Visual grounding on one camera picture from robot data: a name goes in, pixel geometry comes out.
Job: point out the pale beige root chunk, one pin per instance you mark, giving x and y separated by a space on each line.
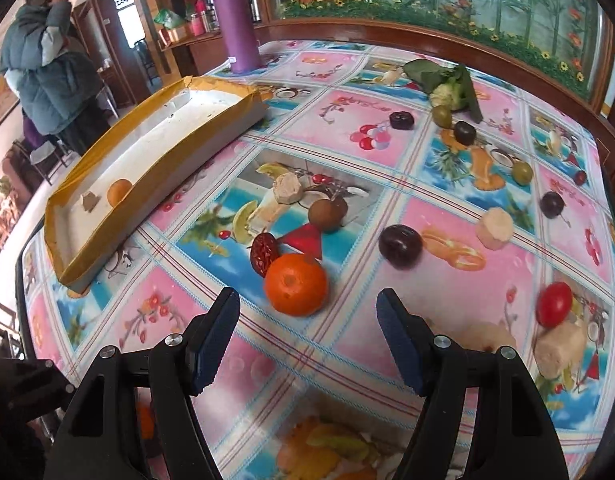
494 228

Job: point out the green leafy vegetable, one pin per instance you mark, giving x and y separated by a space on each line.
437 77

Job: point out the small orange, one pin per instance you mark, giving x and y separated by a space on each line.
119 193

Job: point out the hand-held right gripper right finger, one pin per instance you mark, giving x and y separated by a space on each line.
400 340

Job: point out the dark steel thermos jug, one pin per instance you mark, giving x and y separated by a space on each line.
255 6

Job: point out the red tomato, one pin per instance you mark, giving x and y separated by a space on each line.
554 304

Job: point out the wooden chair grey cushion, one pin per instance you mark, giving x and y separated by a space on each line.
42 157

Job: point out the green bag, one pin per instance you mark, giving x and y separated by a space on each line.
170 20

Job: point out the red date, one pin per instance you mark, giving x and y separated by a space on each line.
264 254

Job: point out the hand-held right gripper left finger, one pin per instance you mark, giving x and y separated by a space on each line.
215 340

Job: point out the large dark purple plum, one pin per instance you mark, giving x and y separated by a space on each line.
400 245

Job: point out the large orange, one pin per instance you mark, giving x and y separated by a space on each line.
296 285

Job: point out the beige faceted root chunk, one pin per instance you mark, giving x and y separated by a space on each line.
287 188

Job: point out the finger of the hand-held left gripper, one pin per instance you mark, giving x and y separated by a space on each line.
32 380

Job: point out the pink bottle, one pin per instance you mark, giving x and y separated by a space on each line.
201 15

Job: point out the wooden sideboard cabinet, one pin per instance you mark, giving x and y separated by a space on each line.
192 47

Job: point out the small beige cube piece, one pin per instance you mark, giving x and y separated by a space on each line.
90 202

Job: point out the green olive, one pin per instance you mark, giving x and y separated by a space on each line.
522 171
442 116

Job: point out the white foam tray yellow tape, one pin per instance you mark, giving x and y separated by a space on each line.
152 160

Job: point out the purple thermos bottle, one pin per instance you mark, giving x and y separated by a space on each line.
237 25

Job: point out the brown round fruit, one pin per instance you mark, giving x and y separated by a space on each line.
327 215

